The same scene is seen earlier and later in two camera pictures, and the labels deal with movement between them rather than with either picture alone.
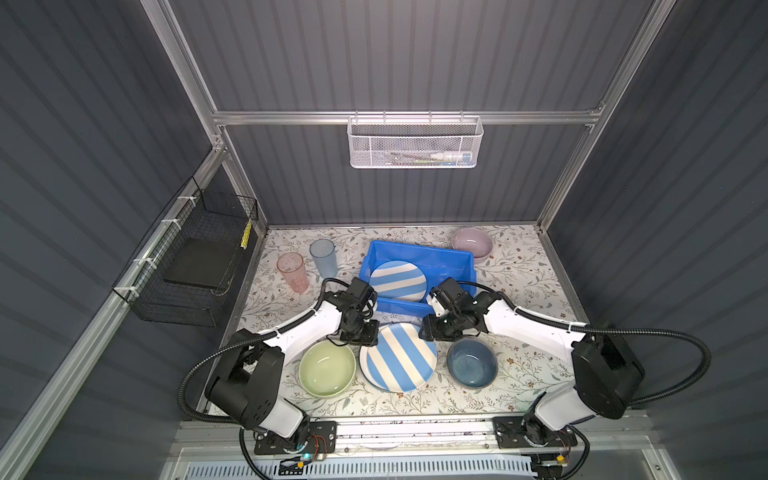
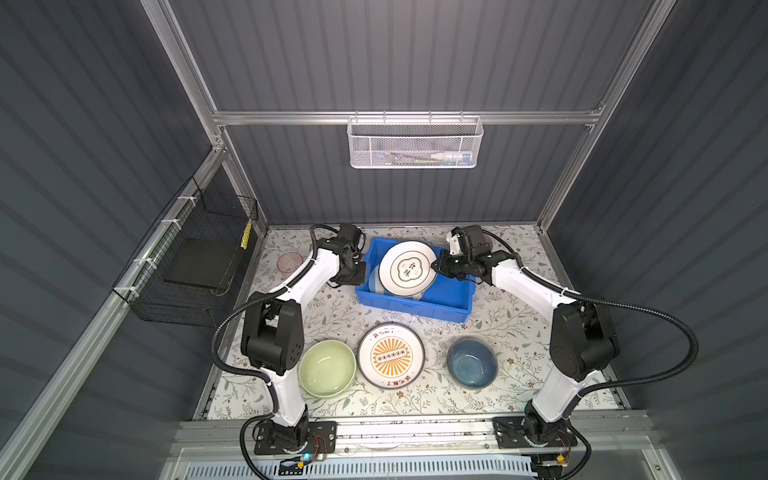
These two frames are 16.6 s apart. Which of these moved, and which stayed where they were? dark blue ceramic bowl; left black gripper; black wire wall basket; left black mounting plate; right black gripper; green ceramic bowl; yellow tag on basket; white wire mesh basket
Moved: right black gripper; left black gripper
Stayed: dark blue ceramic bowl; left black mounting plate; green ceramic bowl; black wire wall basket; white wire mesh basket; yellow tag on basket
